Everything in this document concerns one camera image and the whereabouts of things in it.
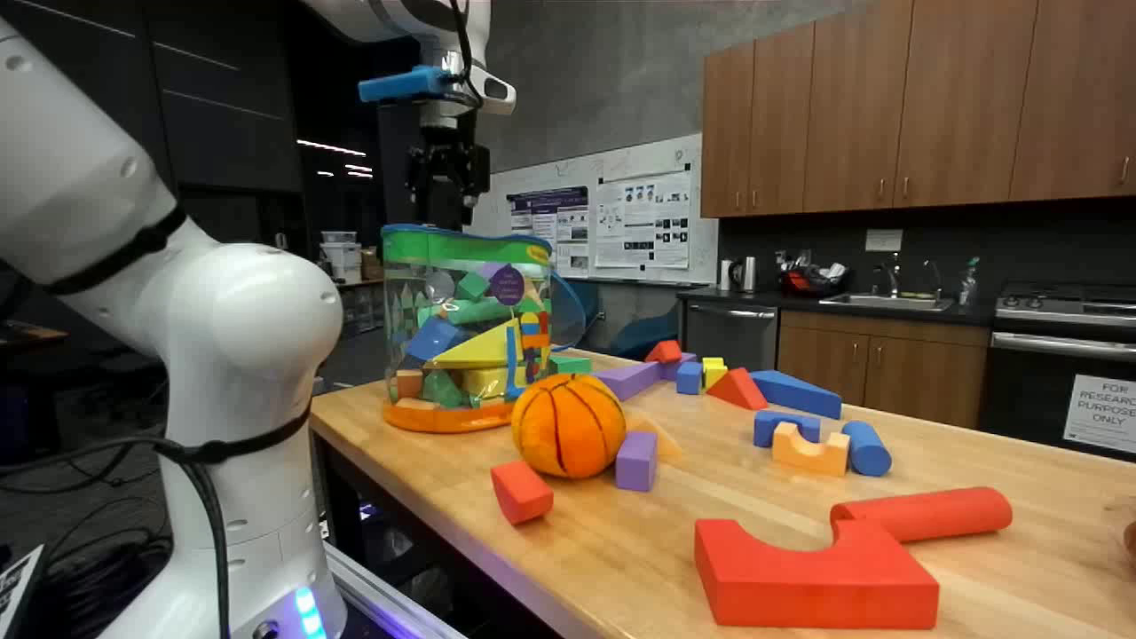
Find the orange plush basketball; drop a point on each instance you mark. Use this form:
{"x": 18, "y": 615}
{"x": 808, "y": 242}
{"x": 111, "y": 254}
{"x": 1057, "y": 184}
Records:
{"x": 568, "y": 428}

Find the steel oven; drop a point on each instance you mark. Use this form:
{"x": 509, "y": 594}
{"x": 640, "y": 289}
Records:
{"x": 1043, "y": 356}

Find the blue foam long block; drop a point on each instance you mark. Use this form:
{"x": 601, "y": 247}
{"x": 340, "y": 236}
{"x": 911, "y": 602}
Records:
{"x": 800, "y": 392}

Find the red foam cylinder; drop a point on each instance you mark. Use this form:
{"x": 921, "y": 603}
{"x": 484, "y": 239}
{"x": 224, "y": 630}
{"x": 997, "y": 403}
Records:
{"x": 936, "y": 511}

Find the wooden wall cabinets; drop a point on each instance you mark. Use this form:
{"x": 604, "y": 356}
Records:
{"x": 924, "y": 101}

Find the yellow foam cube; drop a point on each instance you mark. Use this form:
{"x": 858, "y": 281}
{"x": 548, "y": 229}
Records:
{"x": 715, "y": 371}

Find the purple foam cylinder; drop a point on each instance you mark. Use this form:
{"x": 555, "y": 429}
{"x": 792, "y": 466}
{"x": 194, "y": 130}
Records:
{"x": 504, "y": 286}

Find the small green foam block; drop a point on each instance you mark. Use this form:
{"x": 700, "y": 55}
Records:
{"x": 573, "y": 362}

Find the green foam cylinder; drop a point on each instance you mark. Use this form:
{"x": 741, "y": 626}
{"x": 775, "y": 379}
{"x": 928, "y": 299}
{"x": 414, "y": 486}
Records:
{"x": 472, "y": 312}

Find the large green foam block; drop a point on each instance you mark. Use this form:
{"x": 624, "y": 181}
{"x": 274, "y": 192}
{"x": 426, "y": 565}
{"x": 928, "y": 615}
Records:
{"x": 444, "y": 387}

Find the blue foam cube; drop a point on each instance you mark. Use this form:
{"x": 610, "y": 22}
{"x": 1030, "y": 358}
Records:
{"x": 691, "y": 377}

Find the kitchen faucet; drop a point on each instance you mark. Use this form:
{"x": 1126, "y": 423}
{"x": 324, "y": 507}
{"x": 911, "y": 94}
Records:
{"x": 888, "y": 276}

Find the steel dishwasher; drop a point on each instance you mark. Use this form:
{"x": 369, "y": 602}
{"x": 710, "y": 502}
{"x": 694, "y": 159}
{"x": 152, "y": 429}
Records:
{"x": 731, "y": 334}

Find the steel cup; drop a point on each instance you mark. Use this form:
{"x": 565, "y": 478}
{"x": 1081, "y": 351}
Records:
{"x": 746, "y": 274}

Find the red foam triangle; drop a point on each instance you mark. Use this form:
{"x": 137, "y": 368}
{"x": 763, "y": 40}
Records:
{"x": 741, "y": 392}

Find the white wall poster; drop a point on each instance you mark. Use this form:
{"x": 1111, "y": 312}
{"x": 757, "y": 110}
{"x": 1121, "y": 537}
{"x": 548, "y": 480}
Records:
{"x": 640, "y": 217}

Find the blue chair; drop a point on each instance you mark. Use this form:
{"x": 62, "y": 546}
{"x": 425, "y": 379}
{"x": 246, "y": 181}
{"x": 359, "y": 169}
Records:
{"x": 640, "y": 325}

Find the white paper sign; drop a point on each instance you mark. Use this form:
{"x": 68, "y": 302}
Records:
{"x": 1102, "y": 414}

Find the small red foam block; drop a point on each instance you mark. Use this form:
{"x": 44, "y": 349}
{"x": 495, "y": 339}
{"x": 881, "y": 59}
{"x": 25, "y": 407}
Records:
{"x": 664, "y": 351}

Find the yellow foam triangle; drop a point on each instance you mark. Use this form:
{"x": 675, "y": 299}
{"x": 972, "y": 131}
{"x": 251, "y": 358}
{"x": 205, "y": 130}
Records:
{"x": 487, "y": 349}

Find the purple foam block short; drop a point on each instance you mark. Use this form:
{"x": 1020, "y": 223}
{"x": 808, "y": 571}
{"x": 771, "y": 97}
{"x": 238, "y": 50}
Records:
{"x": 636, "y": 461}

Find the red foam cube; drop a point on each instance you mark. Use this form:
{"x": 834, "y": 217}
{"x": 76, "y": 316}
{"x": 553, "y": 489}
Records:
{"x": 518, "y": 495}

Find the wooden base cabinets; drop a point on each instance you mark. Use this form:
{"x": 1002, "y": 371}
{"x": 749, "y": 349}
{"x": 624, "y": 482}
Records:
{"x": 881, "y": 368}

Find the dark monitor screen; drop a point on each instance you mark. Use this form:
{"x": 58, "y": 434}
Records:
{"x": 340, "y": 178}

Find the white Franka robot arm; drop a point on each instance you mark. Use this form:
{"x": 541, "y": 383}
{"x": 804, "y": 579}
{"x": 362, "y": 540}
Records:
{"x": 224, "y": 340}

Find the yellow wooden block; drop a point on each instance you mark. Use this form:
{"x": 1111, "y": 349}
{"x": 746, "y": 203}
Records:
{"x": 792, "y": 454}

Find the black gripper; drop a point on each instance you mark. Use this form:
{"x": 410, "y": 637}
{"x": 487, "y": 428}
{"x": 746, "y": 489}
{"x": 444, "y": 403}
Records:
{"x": 449, "y": 172}

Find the red black countertop item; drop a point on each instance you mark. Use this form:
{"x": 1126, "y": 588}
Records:
{"x": 811, "y": 274}

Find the white wall outlet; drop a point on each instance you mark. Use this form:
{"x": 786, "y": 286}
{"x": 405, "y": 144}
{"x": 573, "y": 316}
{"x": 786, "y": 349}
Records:
{"x": 885, "y": 242}

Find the large red foam arch block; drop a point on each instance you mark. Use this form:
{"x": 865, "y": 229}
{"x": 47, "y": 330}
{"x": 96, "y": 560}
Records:
{"x": 819, "y": 579}

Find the purple foam long block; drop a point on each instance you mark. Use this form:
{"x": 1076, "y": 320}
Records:
{"x": 629, "y": 379}

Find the blue foam cylinder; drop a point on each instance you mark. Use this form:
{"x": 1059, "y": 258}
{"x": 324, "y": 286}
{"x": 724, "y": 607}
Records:
{"x": 866, "y": 450}

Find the blue foam arch block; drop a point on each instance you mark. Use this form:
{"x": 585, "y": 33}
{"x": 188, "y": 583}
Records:
{"x": 769, "y": 428}

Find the soap bottle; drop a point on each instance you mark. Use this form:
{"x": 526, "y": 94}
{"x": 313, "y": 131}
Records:
{"x": 972, "y": 286}

